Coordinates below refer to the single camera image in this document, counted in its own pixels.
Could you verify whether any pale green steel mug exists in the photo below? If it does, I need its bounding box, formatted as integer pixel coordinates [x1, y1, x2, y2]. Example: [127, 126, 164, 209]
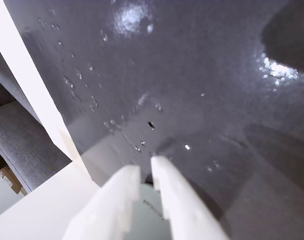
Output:
[124, 181, 172, 240]

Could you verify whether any black table mat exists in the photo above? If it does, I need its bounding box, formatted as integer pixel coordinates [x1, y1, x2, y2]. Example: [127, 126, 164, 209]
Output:
[3, 0, 304, 240]

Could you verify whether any grey fabric furniture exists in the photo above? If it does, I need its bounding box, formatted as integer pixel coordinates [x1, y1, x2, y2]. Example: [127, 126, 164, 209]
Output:
[0, 37, 73, 194]

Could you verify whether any brown cardboard box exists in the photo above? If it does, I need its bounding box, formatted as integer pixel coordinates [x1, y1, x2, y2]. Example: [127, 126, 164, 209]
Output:
[0, 166, 24, 195]

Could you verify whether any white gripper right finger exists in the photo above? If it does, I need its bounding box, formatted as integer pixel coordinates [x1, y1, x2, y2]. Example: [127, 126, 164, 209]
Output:
[150, 155, 230, 240]

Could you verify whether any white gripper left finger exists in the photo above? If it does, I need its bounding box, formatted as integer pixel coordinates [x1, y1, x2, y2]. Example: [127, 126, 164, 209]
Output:
[63, 164, 142, 240]

